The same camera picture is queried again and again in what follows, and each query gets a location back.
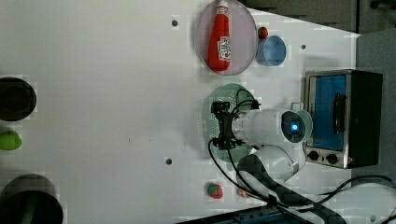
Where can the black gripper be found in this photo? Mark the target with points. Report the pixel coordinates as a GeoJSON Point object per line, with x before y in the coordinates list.
{"type": "Point", "coordinates": [226, 139]}

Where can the green oval strainer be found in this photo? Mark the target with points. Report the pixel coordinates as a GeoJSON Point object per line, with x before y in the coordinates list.
{"type": "Point", "coordinates": [234, 94]}

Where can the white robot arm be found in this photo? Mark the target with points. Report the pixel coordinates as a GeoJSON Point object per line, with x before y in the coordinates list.
{"type": "Point", "coordinates": [264, 172]}

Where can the toy strawberry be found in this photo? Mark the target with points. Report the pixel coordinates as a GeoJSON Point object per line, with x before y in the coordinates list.
{"type": "Point", "coordinates": [214, 191]}

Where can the toy orange half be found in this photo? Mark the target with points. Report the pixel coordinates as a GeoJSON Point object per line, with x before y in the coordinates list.
{"type": "Point", "coordinates": [242, 193]}

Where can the green mug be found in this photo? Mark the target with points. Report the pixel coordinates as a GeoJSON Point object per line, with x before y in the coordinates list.
{"type": "Point", "coordinates": [306, 117]}

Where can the red ketchup bottle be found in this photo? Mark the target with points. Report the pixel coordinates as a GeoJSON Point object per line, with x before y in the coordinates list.
{"type": "Point", "coordinates": [219, 49]}

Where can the blue cup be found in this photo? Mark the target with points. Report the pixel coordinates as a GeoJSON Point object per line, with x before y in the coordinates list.
{"type": "Point", "coordinates": [271, 51]}

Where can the pink round plate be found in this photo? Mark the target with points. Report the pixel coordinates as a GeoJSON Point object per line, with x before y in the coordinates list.
{"type": "Point", "coordinates": [243, 32]}

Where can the small red toy fruit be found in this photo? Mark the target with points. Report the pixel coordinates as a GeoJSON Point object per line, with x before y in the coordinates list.
{"type": "Point", "coordinates": [262, 33]}

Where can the black silver toaster oven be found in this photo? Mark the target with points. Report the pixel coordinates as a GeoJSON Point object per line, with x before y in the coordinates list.
{"type": "Point", "coordinates": [345, 106]}

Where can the black round container lower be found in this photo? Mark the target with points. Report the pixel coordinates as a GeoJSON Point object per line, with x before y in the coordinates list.
{"type": "Point", "coordinates": [30, 199]}

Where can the black round container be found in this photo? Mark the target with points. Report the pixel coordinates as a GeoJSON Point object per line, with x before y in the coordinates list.
{"type": "Point", "coordinates": [17, 99]}
{"type": "Point", "coordinates": [30, 199]}

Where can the black round container upper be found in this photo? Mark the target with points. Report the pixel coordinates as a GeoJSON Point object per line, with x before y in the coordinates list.
{"type": "Point", "coordinates": [17, 99]}

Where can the green toy fruit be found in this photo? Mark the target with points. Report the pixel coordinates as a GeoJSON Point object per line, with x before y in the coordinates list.
{"type": "Point", "coordinates": [10, 140]}

